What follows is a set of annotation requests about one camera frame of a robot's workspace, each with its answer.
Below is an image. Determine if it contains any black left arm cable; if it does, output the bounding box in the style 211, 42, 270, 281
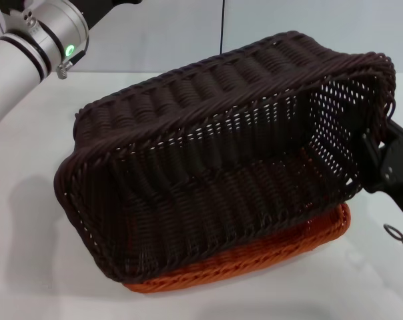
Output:
56, 33, 91, 80

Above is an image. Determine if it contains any black cable with metal ring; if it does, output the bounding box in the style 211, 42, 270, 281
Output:
383, 223, 403, 264

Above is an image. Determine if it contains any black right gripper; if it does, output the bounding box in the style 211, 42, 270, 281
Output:
360, 118, 403, 228

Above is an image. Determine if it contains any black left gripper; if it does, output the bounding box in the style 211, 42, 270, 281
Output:
83, 0, 143, 31

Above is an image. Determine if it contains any dark brown woven plastic basket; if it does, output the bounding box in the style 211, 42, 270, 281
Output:
53, 30, 397, 283

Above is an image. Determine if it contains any orange woven plastic basket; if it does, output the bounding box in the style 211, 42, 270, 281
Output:
121, 202, 352, 295

